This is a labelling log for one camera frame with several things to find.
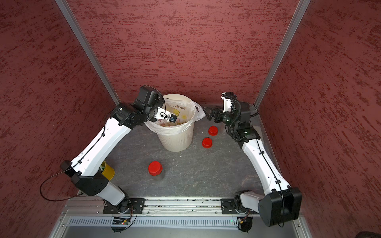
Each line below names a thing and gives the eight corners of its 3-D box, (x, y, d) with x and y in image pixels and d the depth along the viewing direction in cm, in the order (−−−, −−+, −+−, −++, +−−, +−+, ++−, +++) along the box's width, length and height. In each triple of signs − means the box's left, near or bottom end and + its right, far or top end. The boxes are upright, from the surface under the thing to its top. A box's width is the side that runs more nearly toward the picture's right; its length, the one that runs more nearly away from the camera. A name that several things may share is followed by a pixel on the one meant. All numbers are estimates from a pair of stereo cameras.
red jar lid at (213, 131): (208, 136, 104) (209, 134, 103) (208, 127, 109) (208, 125, 108) (218, 136, 104) (218, 134, 103) (217, 127, 109) (217, 125, 108)
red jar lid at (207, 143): (202, 148, 98) (202, 146, 96) (202, 139, 102) (202, 137, 100) (212, 148, 98) (212, 146, 96) (211, 139, 103) (212, 137, 100)
